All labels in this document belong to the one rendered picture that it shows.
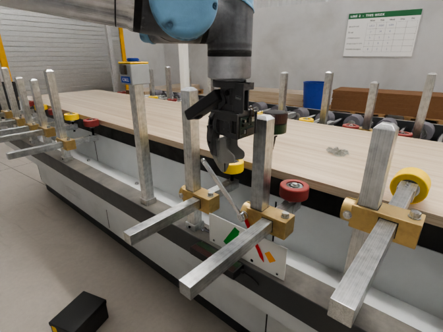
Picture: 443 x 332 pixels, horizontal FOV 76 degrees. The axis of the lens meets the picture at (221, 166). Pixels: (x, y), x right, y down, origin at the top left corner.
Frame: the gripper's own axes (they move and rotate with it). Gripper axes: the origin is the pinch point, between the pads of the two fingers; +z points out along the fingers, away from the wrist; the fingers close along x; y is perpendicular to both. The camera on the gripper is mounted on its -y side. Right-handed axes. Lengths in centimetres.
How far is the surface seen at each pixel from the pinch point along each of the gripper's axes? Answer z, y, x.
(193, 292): 15.0, 12.0, -21.7
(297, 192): 8.9, 13.0, 15.9
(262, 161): -1.4, 7.7, 6.1
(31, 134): 16, -138, -1
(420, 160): 9, 34, 67
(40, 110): 5, -142, 7
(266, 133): -8.3, 8.2, 6.2
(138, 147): 6.3, -44.2, 6.1
